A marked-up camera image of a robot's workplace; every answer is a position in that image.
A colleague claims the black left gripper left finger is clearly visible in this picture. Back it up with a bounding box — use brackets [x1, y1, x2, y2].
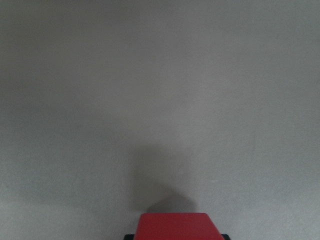
[124, 234, 135, 240]

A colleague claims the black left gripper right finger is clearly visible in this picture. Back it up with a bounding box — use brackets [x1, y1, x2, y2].
[221, 234, 230, 240]

